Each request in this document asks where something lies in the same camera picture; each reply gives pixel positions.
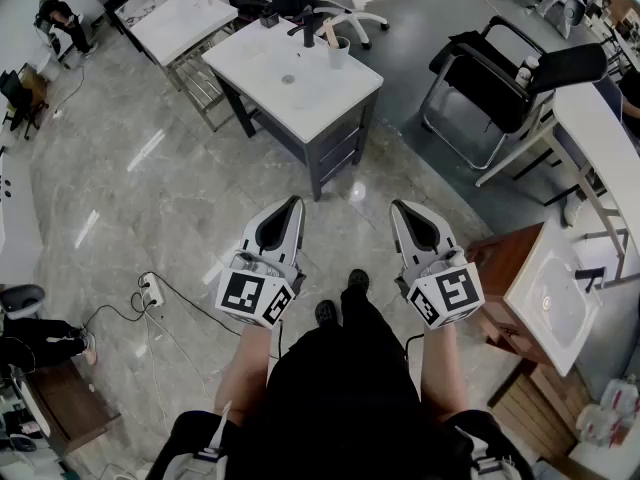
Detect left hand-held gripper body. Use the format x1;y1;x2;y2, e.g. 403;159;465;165
215;240;307;329

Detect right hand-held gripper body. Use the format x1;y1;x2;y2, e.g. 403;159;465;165
395;246;484;329

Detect white cup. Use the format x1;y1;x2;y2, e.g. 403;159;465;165
327;35;352;70

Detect person's right forearm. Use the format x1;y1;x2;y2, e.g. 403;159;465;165
417;317;475;422

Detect person's left forearm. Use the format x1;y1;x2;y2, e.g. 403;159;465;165
214;317;281;427

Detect person's right black shoe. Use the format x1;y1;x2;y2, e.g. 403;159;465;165
347;268;371;294

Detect person's black shoe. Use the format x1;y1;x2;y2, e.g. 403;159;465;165
314;299;342;327
347;268;371;294

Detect person's left black shoe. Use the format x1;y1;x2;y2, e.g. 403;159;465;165
314;299;342;327

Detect white power strip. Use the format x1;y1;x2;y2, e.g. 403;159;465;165
138;271;167;309

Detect brown vanity white basin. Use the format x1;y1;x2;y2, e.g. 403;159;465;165
467;217;604;378

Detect person's black clothing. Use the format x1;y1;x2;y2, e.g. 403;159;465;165
144;287;537;480

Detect small black faucet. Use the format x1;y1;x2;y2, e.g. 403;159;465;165
574;266;606;292

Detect white sink vanity grey cabinet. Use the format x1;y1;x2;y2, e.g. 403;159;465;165
201;15;385;202

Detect wooden slatted crate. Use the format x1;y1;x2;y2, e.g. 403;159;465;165
487;360;594;465

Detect black folding chair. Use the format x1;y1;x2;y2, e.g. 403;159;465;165
420;15;609;172

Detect long white desk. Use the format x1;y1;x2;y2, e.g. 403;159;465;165
474;81;640;289

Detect tall black faucet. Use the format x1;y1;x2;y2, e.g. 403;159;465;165
286;5;319;49

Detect clear plastic bags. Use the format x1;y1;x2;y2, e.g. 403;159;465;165
574;373;640;450

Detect dark brown low cabinet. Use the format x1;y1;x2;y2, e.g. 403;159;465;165
8;356;122;462

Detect grey rounded device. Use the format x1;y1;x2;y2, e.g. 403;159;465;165
0;283;47;322

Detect marble patterned counter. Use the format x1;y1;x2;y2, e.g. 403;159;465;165
113;0;181;34

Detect grey floor fan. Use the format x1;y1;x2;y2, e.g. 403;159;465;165
541;0;589;40

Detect black mesh chair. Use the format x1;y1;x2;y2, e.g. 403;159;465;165
0;67;51;142

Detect black floor cable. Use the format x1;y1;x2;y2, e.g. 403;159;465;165
79;272;242;339

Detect grey harness strap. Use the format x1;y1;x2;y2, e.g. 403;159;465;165
457;425;524;480
158;400;233;480

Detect white basin on metal frame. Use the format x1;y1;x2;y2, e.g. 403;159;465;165
128;0;240;134

